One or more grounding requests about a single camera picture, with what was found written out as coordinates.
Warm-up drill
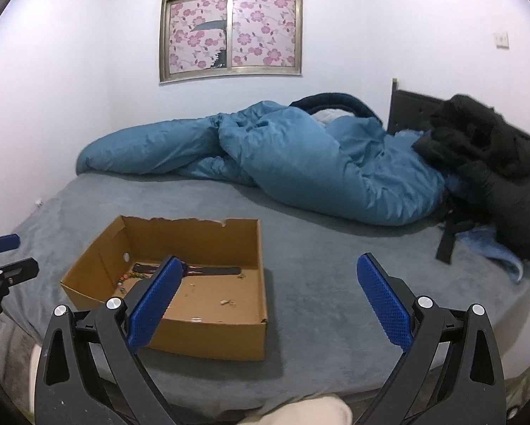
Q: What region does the white wall switch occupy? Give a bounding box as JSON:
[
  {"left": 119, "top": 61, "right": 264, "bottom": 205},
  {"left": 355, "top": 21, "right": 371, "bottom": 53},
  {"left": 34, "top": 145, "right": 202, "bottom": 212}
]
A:
[{"left": 493, "top": 32, "right": 510, "bottom": 50}]

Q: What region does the black clothes pile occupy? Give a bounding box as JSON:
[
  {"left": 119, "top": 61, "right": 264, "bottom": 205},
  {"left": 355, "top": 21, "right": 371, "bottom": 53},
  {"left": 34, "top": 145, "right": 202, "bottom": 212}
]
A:
[{"left": 413, "top": 94, "right": 530, "bottom": 263}]

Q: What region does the light blue towel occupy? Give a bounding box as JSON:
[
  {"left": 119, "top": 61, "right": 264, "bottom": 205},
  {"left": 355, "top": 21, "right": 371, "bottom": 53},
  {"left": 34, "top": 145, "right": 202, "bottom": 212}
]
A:
[{"left": 455, "top": 226, "right": 524, "bottom": 284}]

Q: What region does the floral covered window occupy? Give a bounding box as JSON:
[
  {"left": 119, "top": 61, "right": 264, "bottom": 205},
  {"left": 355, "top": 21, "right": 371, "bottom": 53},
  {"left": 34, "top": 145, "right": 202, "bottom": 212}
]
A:
[{"left": 159, "top": 0, "right": 302, "bottom": 84}]

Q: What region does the black headboard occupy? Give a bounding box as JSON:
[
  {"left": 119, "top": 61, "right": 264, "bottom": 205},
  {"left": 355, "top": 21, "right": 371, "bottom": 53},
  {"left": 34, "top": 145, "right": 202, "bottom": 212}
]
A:
[{"left": 387, "top": 78, "right": 443, "bottom": 134}]

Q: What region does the colourful small bead bracelet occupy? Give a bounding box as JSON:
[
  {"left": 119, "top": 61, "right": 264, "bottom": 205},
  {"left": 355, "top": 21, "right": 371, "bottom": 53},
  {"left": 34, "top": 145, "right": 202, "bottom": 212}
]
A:
[{"left": 116, "top": 272, "right": 154, "bottom": 296}]

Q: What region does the beige blanket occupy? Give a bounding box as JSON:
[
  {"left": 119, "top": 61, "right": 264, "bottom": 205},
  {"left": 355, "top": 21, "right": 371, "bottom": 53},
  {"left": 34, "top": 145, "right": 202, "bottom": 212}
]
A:
[{"left": 239, "top": 395, "right": 353, "bottom": 425}]

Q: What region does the blue duvet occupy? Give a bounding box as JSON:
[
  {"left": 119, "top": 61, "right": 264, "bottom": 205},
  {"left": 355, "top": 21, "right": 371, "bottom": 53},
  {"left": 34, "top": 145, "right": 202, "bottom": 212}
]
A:
[{"left": 76, "top": 93, "right": 445, "bottom": 226}]

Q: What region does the brown cardboard box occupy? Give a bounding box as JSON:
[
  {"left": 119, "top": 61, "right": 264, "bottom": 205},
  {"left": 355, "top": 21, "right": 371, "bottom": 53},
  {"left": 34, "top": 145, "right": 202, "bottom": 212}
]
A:
[{"left": 60, "top": 216, "right": 268, "bottom": 361}]

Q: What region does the purple black kids smartwatch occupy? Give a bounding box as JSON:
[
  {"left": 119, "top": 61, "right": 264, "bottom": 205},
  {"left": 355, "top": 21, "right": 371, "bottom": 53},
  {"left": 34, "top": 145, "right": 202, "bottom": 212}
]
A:
[{"left": 131, "top": 263, "right": 242, "bottom": 276}]

